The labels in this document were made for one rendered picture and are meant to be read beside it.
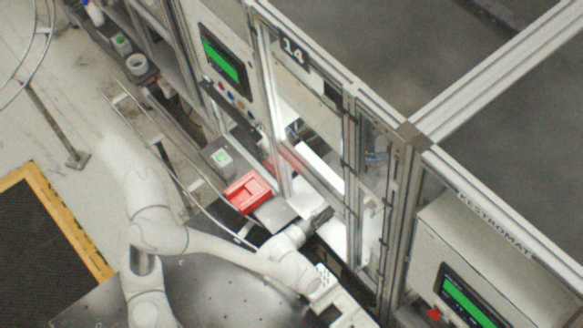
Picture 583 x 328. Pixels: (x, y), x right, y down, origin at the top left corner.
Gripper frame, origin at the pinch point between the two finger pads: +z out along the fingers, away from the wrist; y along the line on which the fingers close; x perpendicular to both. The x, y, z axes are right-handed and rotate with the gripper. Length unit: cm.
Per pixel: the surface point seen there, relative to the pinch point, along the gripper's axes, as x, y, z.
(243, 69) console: 27, 71, -14
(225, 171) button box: 43, -2, -25
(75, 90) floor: 219, -100, -42
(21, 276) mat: 123, -98, -130
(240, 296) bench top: 7, -32, -51
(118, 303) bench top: 39, -31, -92
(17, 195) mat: 172, -98, -108
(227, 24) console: 36, 81, -11
